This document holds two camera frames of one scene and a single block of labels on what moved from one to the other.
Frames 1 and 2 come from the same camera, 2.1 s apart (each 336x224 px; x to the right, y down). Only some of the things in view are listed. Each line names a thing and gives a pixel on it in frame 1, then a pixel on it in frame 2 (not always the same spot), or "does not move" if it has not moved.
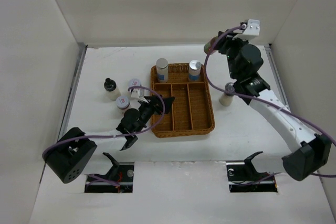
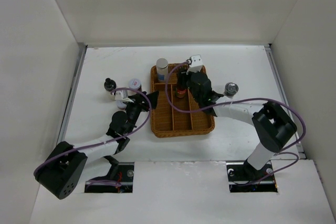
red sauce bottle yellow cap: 208,46 -> 181,93
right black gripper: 223,43 -> 182,74
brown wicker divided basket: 190,113 does not move
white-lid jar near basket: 134,82 does not move
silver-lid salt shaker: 162,70 does not move
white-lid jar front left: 123,102 does not move
